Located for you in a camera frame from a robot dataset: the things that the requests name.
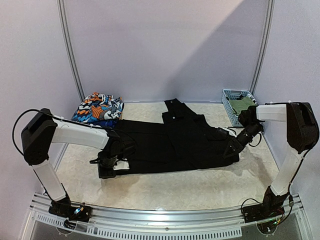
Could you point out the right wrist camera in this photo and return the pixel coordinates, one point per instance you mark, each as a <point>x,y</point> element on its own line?
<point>226,132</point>

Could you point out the aluminium frame post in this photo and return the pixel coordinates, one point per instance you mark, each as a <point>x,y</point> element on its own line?
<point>263,45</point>
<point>62,11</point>

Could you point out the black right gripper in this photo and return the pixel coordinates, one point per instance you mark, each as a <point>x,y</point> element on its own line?
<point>235,144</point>

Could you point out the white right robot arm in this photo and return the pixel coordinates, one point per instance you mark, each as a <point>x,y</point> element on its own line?
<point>299,136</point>

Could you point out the black trousers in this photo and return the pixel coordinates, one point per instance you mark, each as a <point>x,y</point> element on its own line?
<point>184,141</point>

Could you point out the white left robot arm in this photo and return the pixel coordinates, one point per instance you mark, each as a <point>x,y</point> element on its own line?
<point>46,129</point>

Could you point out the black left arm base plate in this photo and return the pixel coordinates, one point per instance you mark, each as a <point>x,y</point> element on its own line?
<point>73,212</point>

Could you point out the colourful patterned folded shorts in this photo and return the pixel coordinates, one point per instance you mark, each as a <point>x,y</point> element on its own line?
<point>98,107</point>

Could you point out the light blue plastic basket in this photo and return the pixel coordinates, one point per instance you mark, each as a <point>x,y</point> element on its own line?
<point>234,94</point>

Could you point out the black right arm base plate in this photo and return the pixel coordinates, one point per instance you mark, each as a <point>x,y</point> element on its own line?
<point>269,209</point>

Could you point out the right aluminium frame post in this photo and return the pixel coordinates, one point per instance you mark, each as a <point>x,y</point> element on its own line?
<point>263,45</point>

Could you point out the green cloth in basket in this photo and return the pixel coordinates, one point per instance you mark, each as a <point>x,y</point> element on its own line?
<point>239,105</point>

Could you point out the left aluminium frame post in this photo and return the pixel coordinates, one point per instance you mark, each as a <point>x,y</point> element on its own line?
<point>62,11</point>

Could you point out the aluminium front rail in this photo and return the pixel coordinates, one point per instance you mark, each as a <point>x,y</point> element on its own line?
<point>106,223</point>

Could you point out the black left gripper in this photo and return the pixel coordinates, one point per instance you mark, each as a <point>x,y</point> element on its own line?
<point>102,174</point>

